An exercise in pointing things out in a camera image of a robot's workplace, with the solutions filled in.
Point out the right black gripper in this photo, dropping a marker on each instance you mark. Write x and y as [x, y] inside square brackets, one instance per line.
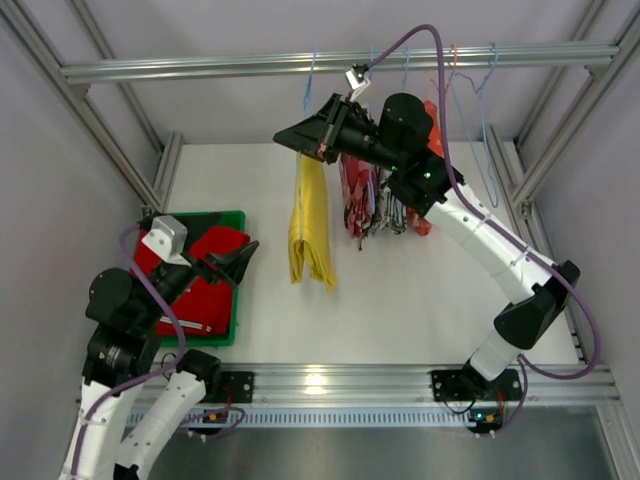
[335, 130]

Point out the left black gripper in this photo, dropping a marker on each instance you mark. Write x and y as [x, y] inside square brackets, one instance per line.
[206, 267]

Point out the red trousers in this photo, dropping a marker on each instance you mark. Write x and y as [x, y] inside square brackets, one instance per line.
[205, 310]

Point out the yellow trousers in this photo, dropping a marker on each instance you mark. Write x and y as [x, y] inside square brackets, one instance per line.
[308, 234]

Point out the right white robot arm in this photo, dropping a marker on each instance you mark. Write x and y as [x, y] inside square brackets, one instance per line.
[536, 288]

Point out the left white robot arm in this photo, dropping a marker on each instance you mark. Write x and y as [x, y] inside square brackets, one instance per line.
[146, 374]

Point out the pink floral trousers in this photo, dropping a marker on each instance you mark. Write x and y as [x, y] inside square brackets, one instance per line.
[359, 186]

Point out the newspaper print trousers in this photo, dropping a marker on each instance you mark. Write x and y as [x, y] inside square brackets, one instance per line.
[391, 213]

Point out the orange trousers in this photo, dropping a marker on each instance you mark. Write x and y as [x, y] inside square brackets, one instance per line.
[419, 224]

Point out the green plastic tray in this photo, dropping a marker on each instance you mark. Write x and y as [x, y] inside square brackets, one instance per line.
[234, 219]

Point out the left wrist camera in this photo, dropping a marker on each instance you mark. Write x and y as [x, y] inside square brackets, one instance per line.
[166, 238]

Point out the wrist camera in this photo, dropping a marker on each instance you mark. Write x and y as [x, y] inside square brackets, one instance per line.
[166, 238]
[358, 80]

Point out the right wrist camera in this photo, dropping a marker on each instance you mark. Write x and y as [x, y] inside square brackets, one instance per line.
[358, 80]

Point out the left aluminium frame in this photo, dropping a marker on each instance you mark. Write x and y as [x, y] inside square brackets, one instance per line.
[21, 24]

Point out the aluminium frame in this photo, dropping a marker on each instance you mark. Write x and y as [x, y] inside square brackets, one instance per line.
[571, 179]
[21, 24]

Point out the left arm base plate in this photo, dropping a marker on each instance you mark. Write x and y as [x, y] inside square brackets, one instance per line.
[236, 387]

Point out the front aluminium rail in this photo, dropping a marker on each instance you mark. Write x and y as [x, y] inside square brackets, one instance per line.
[380, 385]

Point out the slotted cable duct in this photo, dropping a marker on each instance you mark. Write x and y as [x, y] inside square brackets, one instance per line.
[357, 417]

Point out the aluminium hanging rail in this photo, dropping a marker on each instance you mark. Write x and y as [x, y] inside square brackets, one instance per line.
[572, 53]

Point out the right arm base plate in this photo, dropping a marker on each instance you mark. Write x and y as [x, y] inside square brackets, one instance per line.
[450, 385]

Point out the right aluminium frame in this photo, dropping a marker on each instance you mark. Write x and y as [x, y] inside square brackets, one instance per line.
[571, 179]

